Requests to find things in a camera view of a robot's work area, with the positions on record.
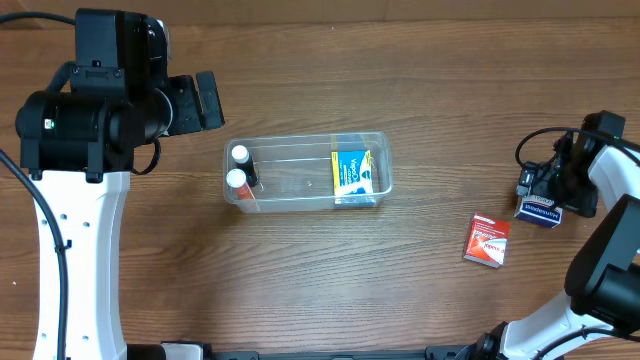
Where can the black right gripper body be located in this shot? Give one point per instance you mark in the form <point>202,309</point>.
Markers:
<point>550,182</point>

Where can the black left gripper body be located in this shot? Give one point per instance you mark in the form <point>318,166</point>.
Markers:
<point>186,106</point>

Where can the white Hansaplast plaster box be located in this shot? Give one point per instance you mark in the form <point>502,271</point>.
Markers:
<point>538,210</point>

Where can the black tube white cap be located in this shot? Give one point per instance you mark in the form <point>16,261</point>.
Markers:
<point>245,162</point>

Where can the orange tube white cap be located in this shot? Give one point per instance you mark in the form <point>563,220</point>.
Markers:
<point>238,181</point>

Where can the clear plastic container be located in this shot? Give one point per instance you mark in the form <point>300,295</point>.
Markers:
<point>295,171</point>

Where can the blue Vicks VapoDrops box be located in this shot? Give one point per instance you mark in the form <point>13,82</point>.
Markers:
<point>352,178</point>

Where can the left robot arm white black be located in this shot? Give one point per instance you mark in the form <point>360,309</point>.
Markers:
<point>78,139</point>

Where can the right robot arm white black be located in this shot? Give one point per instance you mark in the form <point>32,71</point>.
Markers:
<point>591,164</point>

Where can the red Panadol box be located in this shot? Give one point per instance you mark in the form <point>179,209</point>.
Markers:
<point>487,240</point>

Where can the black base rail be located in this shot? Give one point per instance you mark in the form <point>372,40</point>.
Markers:
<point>350,354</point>

